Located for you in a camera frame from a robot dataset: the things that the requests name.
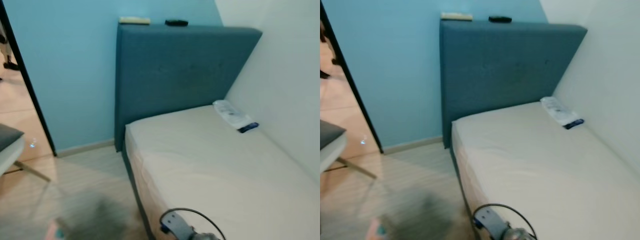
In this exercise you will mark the white plastic chair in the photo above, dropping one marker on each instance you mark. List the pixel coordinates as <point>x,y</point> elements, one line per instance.
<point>10,156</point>
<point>330,152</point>

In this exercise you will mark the small dark blue item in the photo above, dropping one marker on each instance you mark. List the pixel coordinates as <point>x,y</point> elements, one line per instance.
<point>248,127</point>
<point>574,123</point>

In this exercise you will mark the clear white plastic packet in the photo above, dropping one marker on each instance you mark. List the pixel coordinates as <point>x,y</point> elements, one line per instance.
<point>557,110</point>
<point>230,114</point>

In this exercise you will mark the beige skirting board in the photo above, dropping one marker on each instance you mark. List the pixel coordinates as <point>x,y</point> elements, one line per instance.
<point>85,147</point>
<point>412,144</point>

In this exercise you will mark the white bed mattress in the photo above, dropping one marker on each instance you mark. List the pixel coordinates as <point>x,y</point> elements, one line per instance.
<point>215,170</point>
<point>540,170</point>

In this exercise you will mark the pink and teal object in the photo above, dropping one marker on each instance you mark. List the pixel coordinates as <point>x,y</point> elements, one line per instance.
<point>54,232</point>
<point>375,231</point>

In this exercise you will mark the flat beige item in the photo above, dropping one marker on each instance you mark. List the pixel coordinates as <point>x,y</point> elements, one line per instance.
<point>134,20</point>
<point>456,16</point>

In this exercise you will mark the black remote control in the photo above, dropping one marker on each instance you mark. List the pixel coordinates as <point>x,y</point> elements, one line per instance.
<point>176,22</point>
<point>500,19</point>

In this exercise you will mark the dark door frame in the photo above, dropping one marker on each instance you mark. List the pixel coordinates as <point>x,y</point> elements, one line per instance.
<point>356,90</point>
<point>37,107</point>

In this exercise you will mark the blue upholstered bed frame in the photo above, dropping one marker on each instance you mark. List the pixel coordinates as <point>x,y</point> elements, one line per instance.
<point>180,75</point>
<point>505,70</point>

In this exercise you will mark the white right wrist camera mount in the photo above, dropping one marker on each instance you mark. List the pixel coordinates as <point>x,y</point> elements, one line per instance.
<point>492,222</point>
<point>177,226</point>

